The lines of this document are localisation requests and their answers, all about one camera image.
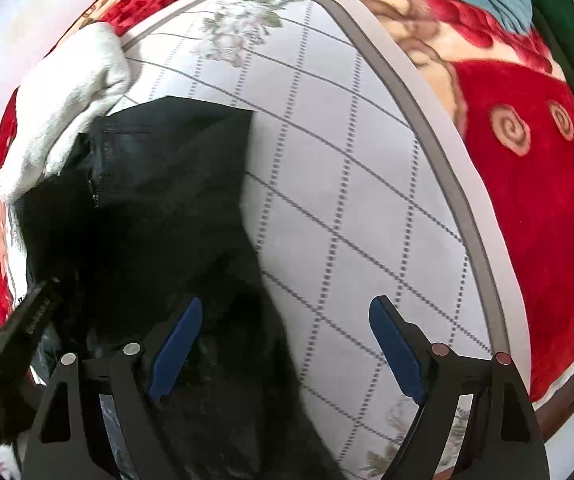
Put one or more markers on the white grid-patterned floral mat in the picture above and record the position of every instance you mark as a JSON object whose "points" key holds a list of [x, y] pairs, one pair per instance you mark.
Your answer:
{"points": [[327, 185]]}

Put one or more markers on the black jacket with white lining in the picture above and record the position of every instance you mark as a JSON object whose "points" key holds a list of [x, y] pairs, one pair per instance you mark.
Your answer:
{"points": [[167, 210]]}

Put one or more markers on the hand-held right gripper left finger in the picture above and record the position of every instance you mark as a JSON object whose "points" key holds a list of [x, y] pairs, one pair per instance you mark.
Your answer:
{"points": [[177, 350]]}

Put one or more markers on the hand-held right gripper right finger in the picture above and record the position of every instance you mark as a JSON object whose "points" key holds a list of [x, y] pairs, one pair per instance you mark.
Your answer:
{"points": [[397, 350]]}

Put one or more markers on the red floral blanket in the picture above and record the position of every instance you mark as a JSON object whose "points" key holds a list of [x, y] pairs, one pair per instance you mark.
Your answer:
{"points": [[527, 220]]}

